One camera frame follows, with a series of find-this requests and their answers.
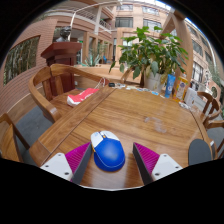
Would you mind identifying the spiky green agave plant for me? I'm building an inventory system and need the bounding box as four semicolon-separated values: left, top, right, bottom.
82;49;103;68

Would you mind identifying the yellow liquid bottle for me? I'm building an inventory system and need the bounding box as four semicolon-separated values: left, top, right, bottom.
173;75;190;103

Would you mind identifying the dark wooden pedestal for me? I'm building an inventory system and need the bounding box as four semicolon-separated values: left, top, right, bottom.
40;41;83;98

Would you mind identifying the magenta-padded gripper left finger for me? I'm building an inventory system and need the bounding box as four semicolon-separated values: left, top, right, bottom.
39;142;93;186

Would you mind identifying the large green potted plant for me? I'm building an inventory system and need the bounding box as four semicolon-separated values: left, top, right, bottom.
109;25;190;93

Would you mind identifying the blue and white computer mouse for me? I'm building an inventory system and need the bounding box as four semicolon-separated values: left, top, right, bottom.
90;130;126;173

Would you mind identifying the red and white folded item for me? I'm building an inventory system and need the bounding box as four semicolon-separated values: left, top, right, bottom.
66;87;100;108

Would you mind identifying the blue tube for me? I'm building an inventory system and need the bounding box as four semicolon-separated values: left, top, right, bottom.
164;73;177;99

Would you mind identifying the dark bust statue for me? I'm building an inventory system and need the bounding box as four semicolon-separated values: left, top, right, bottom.
54;25;73;43

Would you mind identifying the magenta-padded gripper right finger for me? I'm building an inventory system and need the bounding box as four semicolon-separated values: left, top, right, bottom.
132;142;184;186

